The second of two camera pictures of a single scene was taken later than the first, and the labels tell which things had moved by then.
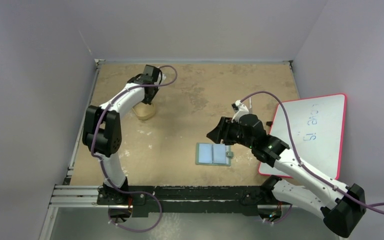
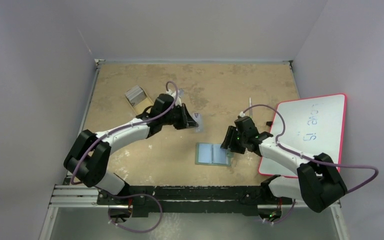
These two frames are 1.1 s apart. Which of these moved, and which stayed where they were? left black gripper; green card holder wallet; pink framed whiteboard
Moved: left black gripper
Stayed: pink framed whiteboard; green card holder wallet
